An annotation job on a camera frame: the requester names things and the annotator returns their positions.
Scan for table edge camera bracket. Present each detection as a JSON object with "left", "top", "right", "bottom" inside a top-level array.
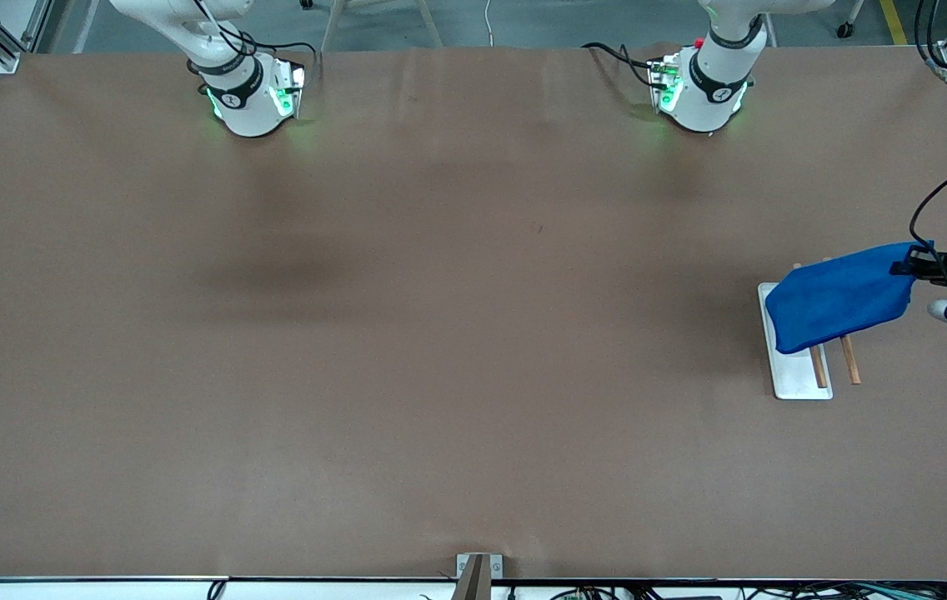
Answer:
[{"left": 454, "top": 552, "right": 505, "bottom": 600}]

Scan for black base cable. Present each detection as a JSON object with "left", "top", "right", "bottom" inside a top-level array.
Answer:
[
  {"left": 580, "top": 41, "right": 660, "bottom": 89},
  {"left": 190, "top": 15, "right": 322, "bottom": 85}
]

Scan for white towel rack base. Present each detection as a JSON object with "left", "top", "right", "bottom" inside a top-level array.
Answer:
[{"left": 757, "top": 282, "right": 834, "bottom": 402}]

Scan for right arm base control box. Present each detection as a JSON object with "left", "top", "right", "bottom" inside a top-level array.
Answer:
[{"left": 268, "top": 62, "right": 308, "bottom": 120}]

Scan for wooden stool legs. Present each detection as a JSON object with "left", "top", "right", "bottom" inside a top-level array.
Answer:
[{"left": 318, "top": 0, "right": 446, "bottom": 53}]

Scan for brown table cover sheet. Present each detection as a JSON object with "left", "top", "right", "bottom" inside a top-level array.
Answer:
[{"left": 0, "top": 43, "right": 947, "bottom": 582}]

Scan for blue towel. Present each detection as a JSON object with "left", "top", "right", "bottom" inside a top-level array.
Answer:
[{"left": 764, "top": 241, "right": 935, "bottom": 356}]

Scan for tangled cable bundle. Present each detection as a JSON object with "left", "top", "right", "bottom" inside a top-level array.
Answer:
[{"left": 507, "top": 578, "right": 947, "bottom": 600}]

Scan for left arm base control box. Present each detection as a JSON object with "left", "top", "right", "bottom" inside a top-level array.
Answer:
[{"left": 646, "top": 56, "right": 685, "bottom": 114}]

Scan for black right base cable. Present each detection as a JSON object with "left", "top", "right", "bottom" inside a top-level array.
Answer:
[{"left": 190, "top": 15, "right": 322, "bottom": 85}]

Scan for black left base cable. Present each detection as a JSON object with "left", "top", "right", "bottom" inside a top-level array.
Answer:
[{"left": 580, "top": 41, "right": 660, "bottom": 89}]

